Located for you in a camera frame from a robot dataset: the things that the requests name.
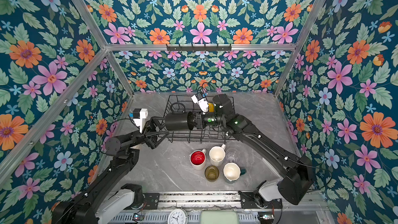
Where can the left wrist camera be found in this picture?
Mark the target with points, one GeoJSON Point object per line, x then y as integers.
{"type": "Point", "coordinates": [139, 116]}

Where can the black wire dish rack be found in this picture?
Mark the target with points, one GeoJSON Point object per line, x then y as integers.
{"type": "Point", "coordinates": [213, 133]}

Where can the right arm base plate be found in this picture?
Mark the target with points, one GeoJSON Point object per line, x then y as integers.
{"type": "Point", "coordinates": [250, 200]}

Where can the cream white mug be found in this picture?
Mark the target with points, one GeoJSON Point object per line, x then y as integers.
{"type": "Point", "coordinates": [217, 155]}

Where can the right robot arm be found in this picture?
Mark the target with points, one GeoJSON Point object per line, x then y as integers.
{"type": "Point", "coordinates": [295, 173]}

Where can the red interior white mug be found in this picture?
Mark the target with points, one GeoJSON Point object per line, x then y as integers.
{"type": "Point", "coordinates": [198, 159]}

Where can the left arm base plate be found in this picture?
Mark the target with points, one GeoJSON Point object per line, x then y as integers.
{"type": "Point", "coordinates": [149, 201]}

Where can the pale green sponge pad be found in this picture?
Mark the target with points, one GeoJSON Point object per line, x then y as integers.
{"type": "Point", "coordinates": [219, 217]}

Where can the white mug green handle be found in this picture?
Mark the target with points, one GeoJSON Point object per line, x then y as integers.
{"type": "Point", "coordinates": [232, 172]}

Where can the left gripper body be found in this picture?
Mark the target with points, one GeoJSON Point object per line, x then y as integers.
{"type": "Point", "coordinates": [147, 131]}

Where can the wall hook rail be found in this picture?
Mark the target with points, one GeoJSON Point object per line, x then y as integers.
{"type": "Point", "coordinates": [194, 48]}

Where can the clear glass cup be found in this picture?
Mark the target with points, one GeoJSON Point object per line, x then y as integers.
{"type": "Point", "coordinates": [232, 155]}

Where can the black mug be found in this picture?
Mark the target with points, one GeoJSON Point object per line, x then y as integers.
{"type": "Point", "coordinates": [179, 119]}

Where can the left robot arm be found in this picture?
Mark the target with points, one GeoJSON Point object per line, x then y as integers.
{"type": "Point", "coordinates": [95, 205]}

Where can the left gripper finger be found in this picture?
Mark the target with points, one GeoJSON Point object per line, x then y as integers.
{"type": "Point", "coordinates": [162, 135]}
{"type": "Point", "coordinates": [160, 119]}

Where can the yellow mug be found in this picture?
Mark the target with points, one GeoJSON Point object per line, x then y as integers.
{"type": "Point", "coordinates": [211, 107]}

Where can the olive green glass cup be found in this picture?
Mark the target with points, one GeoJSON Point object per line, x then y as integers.
{"type": "Point", "coordinates": [211, 173]}

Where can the white analog clock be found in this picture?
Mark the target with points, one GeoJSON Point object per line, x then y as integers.
{"type": "Point", "coordinates": [178, 216]}

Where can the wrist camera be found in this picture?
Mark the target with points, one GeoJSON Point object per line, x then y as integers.
{"type": "Point", "coordinates": [201, 100]}
{"type": "Point", "coordinates": [139, 116]}

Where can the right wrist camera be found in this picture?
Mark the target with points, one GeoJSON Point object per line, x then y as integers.
{"type": "Point", "coordinates": [201, 100]}

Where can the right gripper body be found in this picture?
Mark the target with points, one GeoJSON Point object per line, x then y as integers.
{"type": "Point", "coordinates": [200, 121]}

